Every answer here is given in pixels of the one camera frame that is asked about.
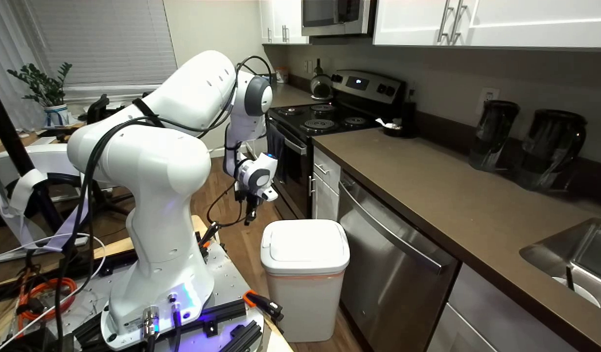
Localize stainless steel dishwasher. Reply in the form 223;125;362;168
337;171;462;352

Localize wide black glossy canister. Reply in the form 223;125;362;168
517;107;589;195

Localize green potted plant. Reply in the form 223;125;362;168
6;60;74;128

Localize black orange-tipped clamp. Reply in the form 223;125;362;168
198;220;223;258
243;289;286;322

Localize slim black glossy canister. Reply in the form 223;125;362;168
470;97;521;173

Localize stainless steel sink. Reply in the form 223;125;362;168
519;216;601;310

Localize white plastic trash can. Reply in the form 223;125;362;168
258;216;352;346

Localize grey robot mounting platform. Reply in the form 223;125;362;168
51;240;268;352

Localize black metal bar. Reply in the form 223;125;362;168
198;299;266;352

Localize black diagonal pole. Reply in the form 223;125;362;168
0;72;65;232

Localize dark bowl with white spoon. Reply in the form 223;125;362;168
374;115;413;138

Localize narrow white wall cabinet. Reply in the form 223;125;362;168
258;0;311;46

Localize stainless microwave oven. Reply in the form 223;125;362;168
299;0;374;38

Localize dark dish towel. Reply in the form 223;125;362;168
268;125;288;179

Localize black stand with clamp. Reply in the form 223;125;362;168
82;91;129;125

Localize pale lavender strap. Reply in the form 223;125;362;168
10;168;94;254

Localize white window blinds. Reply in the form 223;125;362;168
23;0;180;91

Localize black electric stove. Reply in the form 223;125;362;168
266;68;409;220

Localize dark metal kettle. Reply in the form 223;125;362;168
307;56;335;101

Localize orange coiled cable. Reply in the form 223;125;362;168
14;275;80;328

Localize white wall cabinet with handles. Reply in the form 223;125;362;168
372;0;601;50

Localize stainless cabinet under sink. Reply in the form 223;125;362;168
425;261;579;352

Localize white chair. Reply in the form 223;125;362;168
0;138;86;191

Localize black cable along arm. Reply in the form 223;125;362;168
51;52;280;352

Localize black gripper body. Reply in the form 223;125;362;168
241;187;262;213

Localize white base cabinet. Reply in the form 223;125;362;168
309;144;344;222

